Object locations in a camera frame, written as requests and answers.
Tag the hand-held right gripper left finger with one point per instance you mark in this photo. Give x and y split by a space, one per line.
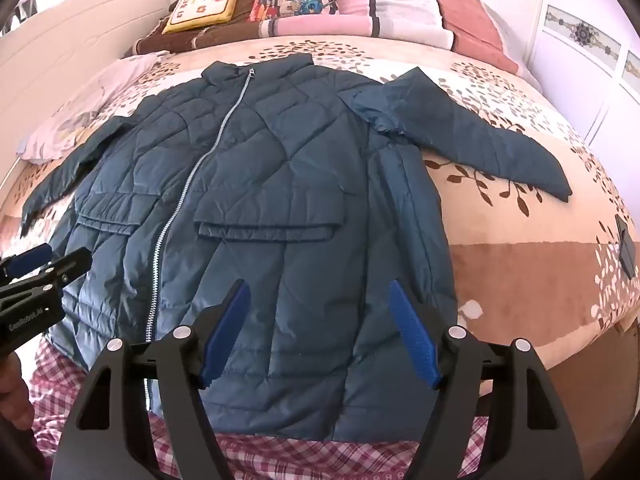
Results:
222 340

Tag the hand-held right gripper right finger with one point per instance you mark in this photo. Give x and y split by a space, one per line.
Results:
415 340

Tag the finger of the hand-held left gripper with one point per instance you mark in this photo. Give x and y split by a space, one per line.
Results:
27 258
70 262

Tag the blue quilted jacket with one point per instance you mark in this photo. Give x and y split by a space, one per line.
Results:
260 170

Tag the person's left hand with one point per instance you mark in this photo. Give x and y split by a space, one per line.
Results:
12 390

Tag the person's pink plaid clothing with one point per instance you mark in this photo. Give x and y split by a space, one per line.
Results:
280 460

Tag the bed with leaf-pattern blanket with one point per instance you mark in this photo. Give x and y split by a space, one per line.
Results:
510 240

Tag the lilac floral pillow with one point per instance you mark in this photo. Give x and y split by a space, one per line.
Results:
90 105

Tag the dark flat object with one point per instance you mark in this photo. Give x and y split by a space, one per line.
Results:
626 247

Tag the white headboard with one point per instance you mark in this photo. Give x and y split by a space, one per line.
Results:
75 25

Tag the brown striped folded quilt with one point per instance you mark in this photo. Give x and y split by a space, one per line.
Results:
210 35

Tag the yellow flower cushion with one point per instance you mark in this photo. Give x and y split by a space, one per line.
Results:
205 6

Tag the white ornamented wardrobe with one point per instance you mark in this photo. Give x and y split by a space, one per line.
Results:
585 35

